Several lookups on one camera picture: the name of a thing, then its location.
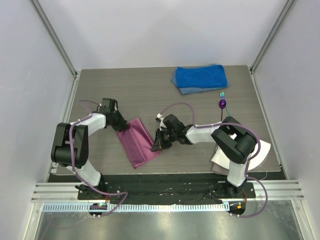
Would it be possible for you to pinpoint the aluminium front rail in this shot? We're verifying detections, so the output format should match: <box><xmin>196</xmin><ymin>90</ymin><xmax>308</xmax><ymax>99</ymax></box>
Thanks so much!
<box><xmin>31</xmin><ymin>180</ymin><xmax>305</xmax><ymax>203</ymax></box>

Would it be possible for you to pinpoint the blue striped cloth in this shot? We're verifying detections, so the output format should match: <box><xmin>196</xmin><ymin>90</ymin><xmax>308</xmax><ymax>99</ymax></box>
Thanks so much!
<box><xmin>171</xmin><ymin>67</ymin><xmax>229</xmax><ymax>95</ymax></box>

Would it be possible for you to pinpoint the aluminium frame post left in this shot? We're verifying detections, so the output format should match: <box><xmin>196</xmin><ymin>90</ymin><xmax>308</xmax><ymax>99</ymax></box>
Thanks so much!
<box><xmin>29</xmin><ymin>0</ymin><xmax>77</xmax><ymax>78</ymax></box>

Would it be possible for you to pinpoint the white folded cloth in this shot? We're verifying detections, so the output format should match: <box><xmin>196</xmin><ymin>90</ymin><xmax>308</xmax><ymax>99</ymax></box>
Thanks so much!
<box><xmin>211</xmin><ymin>140</ymin><xmax>271</xmax><ymax>171</ymax></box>

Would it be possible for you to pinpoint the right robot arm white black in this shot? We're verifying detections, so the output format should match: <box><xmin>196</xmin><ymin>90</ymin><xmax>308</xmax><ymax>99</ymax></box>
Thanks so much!
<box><xmin>151</xmin><ymin>114</ymin><xmax>261</xmax><ymax>198</ymax></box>

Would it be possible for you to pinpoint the white slotted cable duct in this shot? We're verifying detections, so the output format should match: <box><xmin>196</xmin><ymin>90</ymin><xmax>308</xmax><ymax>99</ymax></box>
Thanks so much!
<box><xmin>42</xmin><ymin>202</ymin><xmax>230</xmax><ymax>213</ymax></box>

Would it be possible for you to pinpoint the iridescent purple spoon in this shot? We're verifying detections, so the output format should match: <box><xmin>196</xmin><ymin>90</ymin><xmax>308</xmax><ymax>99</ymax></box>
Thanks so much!
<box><xmin>218</xmin><ymin>99</ymin><xmax>227</xmax><ymax>121</ymax></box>

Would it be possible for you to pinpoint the magenta satin napkin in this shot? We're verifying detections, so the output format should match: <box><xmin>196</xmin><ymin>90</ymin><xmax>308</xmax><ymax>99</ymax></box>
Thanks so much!
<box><xmin>116</xmin><ymin>117</ymin><xmax>162</xmax><ymax>169</ymax></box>

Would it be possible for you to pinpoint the aluminium frame post right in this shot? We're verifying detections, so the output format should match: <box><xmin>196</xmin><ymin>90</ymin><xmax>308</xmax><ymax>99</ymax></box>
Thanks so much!
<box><xmin>249</xmin><ymin>0</ymin><xmax>297</xmax><ymax>74</ymax></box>

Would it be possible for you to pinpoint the blue terry towel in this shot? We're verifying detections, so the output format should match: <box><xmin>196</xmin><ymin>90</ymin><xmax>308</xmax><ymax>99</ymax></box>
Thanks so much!
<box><xmin>175</xmin><ymin>64</ymin><xmax>229</xmax><ymax>89</ymax></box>

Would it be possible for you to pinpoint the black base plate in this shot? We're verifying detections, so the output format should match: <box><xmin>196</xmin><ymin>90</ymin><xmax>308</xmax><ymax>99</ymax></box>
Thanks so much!
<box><xmin>75</xmin><ymin>173</ymin><xmax>256</xmax><ymax>205</ymax></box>

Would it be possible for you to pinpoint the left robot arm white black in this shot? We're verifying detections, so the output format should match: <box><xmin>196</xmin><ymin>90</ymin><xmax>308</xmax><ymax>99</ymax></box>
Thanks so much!
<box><xmin>50</xmin><ymin>98</ymin><xmax>129</xmax><ymax>200</ymax></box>

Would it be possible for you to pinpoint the iridescent fork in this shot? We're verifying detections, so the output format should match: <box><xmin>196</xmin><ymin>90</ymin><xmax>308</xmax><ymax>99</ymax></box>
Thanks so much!
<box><xmin>219</xmin><ymin>91</ymin><xmax>231</xmax><ymax>116</ymax></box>

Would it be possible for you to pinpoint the aluminium frame post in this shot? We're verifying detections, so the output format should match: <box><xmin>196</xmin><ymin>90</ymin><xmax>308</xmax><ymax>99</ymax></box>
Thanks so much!
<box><xmin>29</xmin><ymin>0</ymin><xmax>77</xmax><ymax>78</ymax></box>
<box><xmin>249</xmin><ymin>0</ymin><xmax>297</xmax><ymax>74</ymax></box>

